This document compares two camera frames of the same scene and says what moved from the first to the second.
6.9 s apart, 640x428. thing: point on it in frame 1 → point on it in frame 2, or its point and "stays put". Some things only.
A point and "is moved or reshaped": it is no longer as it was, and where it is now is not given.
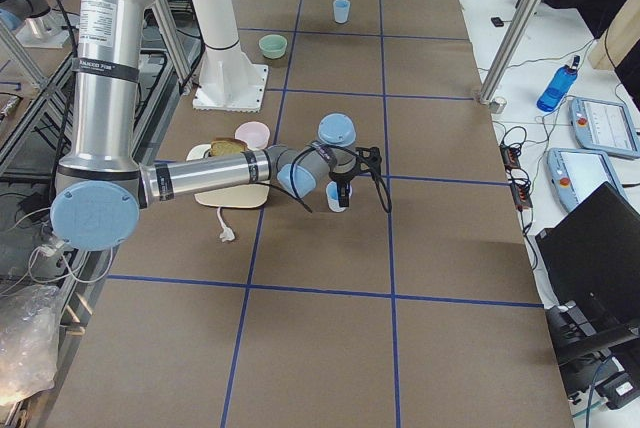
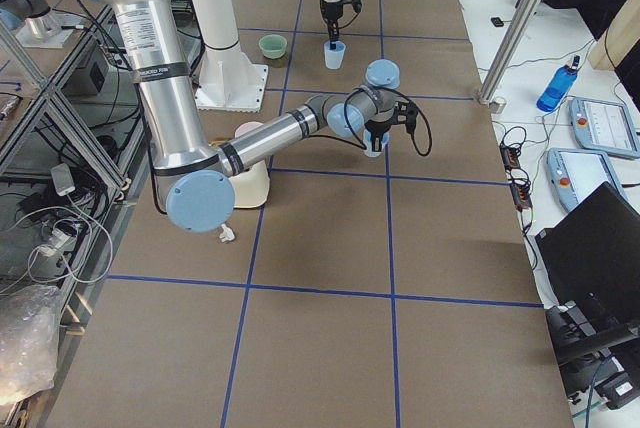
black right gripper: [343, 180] → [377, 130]
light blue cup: [332, 196] → [367, 140]
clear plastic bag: [29, 340] stays put
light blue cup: [341, 10] is moved or reshaped
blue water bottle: [558, 86] stays put
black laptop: [591, 256] stays put
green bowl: [273, 46] stays put
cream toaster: [249, 195] stays put
